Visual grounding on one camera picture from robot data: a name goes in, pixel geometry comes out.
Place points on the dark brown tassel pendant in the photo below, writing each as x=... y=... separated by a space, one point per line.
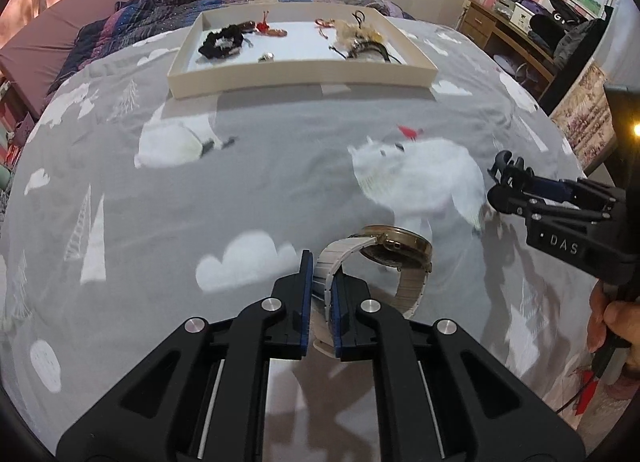
x=247 y=27

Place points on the white storage case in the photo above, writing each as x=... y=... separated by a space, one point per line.
x=522 y=12

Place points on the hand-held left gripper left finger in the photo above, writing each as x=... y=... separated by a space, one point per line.
x=306 y=307

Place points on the mauve mattress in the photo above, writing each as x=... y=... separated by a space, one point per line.
x=50 y=27

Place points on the silver band wristwatch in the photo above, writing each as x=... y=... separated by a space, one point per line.
x=335 y=257

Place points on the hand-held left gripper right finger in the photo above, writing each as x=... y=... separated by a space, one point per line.
x=336 y=312

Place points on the white cardboard tray box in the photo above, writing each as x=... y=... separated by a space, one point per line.
x=300 y=47

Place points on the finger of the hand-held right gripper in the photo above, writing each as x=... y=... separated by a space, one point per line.
x=575 y=189
x=510 y=202

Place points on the black scrunchie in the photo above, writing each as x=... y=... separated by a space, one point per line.
x=220 y=42

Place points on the orange gourd pendant red knot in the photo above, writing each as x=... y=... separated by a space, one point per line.
x=272 y=32

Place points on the wooden desk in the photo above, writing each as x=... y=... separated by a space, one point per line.
x=505 y=27

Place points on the black jacket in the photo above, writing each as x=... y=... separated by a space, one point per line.
x=575 y=42

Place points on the person's right hand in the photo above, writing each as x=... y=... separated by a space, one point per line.
x=620 y=317

